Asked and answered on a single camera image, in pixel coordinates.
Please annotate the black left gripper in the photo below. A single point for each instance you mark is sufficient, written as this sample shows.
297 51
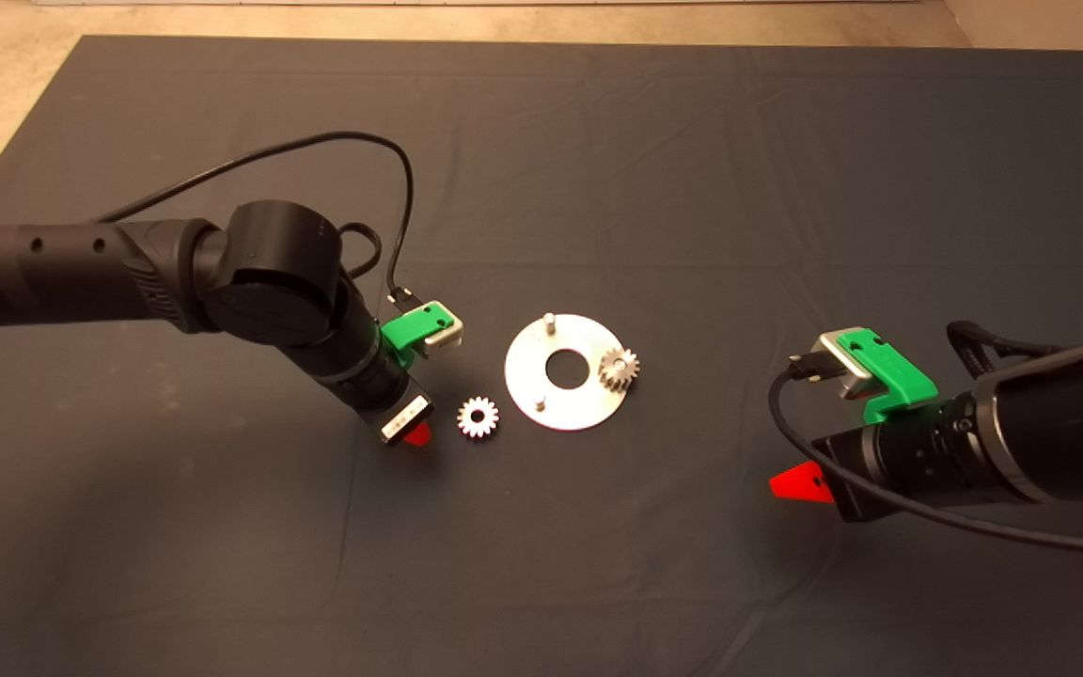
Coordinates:
382 400

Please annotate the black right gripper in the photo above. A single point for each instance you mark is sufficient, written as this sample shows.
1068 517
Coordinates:
899 461

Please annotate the small steel planetary gear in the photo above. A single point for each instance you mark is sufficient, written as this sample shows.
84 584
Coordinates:
466 420
607 379

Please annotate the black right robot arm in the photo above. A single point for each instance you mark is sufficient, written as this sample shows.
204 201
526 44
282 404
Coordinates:
1068 423

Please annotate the round metal carrier plate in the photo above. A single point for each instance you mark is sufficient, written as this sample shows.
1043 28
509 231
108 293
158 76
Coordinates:
527 376

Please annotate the dark grey table cloth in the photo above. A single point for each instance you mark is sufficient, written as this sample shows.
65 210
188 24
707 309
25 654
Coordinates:
692 188

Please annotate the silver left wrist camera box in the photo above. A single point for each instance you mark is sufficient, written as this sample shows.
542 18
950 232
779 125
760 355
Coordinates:
447 337

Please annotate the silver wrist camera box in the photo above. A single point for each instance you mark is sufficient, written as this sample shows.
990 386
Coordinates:
833 362
447 337

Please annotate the green left camera mount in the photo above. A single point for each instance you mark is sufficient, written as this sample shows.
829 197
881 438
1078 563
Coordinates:
410 327

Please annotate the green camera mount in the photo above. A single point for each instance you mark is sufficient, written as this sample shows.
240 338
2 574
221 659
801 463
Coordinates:
889 376
410 327

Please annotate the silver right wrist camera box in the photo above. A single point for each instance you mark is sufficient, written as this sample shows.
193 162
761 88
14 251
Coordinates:
833 362

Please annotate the green right camera mount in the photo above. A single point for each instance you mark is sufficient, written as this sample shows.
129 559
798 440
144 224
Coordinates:
889 376

